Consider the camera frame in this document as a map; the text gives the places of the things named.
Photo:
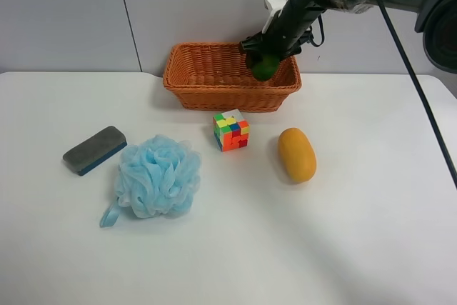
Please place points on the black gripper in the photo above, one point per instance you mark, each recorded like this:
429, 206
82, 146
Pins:
288, 29

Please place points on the green lemon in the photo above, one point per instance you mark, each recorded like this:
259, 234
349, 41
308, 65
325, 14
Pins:
264, 67

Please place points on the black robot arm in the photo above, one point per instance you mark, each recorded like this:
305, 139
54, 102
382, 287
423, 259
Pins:
436, 21

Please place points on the orange wicker basket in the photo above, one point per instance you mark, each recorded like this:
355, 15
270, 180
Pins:
213, 77

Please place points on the colourful puzzle cube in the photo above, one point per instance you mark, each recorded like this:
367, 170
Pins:
231, 130

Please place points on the yellow mango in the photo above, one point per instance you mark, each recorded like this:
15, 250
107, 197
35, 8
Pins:
297, 155

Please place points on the light blue bath loofah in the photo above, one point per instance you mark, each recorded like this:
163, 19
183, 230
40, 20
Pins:
159, 177

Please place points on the grey blue whiteboard eraser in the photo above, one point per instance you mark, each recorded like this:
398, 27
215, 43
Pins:
90, 153

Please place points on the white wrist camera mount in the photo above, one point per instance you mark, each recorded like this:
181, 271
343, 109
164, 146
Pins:
275, 8

